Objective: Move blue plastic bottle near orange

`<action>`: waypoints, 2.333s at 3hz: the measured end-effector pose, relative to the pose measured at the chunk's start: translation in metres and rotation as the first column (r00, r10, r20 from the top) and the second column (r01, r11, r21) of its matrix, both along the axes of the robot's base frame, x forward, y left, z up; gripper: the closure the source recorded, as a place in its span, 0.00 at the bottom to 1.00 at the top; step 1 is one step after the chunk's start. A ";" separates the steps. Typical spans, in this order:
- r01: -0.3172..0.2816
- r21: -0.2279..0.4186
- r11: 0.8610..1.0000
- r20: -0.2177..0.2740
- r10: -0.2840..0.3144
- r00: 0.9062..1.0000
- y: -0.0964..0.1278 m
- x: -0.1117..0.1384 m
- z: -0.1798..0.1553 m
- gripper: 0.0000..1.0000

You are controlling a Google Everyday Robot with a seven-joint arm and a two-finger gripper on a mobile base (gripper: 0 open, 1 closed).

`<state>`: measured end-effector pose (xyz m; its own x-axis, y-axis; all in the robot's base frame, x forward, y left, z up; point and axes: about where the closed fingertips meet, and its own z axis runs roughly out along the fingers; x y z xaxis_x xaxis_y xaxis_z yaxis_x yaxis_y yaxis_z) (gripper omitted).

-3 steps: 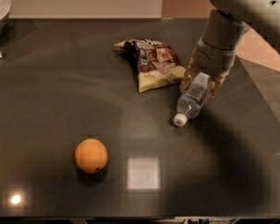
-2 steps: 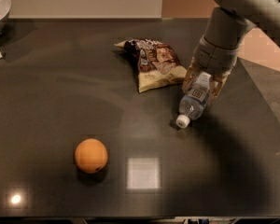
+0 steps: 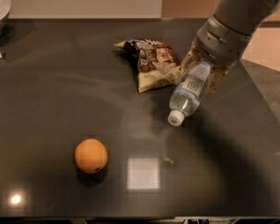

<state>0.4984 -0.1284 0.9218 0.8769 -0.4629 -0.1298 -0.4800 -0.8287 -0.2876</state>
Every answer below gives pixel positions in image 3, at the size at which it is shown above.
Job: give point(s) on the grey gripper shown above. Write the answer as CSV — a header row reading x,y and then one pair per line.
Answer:
x,y
219,44

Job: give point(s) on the blue plastic water bottle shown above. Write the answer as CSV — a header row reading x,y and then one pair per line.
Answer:
x,y
188,94

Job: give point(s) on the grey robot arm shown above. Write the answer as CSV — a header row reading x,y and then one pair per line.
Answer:
x,y
244,16

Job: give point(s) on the brown chip bag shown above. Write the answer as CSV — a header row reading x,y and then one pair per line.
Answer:
x,y
157,63

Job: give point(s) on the orange fruit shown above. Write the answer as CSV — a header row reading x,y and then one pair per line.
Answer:
x,y
90,156

